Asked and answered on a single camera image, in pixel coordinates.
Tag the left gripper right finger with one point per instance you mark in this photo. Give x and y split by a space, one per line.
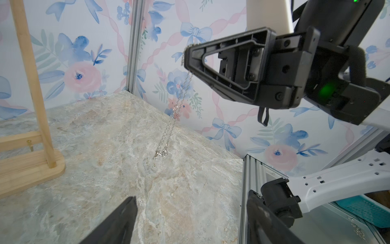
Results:
263 227

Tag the right aluminium corner post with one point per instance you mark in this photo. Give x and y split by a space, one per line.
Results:
136 27

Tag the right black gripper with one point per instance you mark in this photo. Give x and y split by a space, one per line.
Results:
287 55

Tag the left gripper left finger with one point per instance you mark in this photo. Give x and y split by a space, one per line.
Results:
118 227

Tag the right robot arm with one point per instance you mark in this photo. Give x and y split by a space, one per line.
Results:
354 178

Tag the aluminium mounting rail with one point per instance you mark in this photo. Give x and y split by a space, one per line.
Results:
256 183

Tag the teal plastic bin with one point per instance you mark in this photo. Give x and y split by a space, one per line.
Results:
367 209

